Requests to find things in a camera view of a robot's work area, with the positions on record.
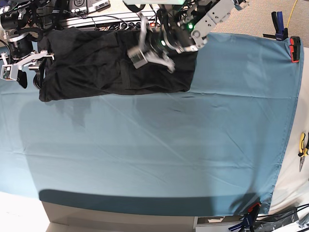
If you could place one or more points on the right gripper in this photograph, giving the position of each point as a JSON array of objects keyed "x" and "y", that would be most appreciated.
[{"x": 20, "y": 54}]

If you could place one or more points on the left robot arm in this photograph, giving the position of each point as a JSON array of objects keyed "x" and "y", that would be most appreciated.
[{"x": 181, "y": 30}]

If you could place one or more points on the blue black clamp top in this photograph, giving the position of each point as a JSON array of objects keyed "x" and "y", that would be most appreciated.
[{"x": 281, "y": 33}]

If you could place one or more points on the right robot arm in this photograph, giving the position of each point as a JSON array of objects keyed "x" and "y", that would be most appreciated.
[{"x": 22, "y": 27}]

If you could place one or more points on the white power strip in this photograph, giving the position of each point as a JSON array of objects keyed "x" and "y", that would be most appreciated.
[{"x": 105, "y": 22}]

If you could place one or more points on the dark grey T-shirt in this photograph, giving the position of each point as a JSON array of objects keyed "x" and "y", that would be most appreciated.
[{"x": 93, "y": 63}]

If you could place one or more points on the blue table cloth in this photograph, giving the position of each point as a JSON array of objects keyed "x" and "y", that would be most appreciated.
[{"x": 212, "y": 151}]

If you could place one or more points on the yellow handled pliers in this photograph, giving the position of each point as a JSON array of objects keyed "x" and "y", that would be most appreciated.
[{"x": 303, "y": 150}]

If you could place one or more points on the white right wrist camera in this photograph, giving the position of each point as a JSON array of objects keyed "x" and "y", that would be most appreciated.
[{"x": 9, "y": 72}]

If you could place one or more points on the orange blue clamp bottom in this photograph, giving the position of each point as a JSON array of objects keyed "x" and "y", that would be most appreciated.
[{"x": 248, "y": 219}]

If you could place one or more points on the orange black clamp top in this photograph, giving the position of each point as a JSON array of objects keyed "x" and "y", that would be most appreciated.
[{"x": 295, "y": 44}]

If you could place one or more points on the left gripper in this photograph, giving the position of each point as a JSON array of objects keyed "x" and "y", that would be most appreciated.
[{"x": 153, "y": 46}]

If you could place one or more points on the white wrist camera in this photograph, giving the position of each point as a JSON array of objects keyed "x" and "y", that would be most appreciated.
[
  {"x": 137, "y": 57},
  {"x": 9, "y": 72}
]

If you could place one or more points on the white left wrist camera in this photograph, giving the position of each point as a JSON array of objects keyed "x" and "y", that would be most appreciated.
[{"x": 137, "y": 57}]

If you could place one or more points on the black bag with cords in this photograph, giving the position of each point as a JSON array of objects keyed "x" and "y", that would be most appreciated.
[{"x": 273, "y": 222}]

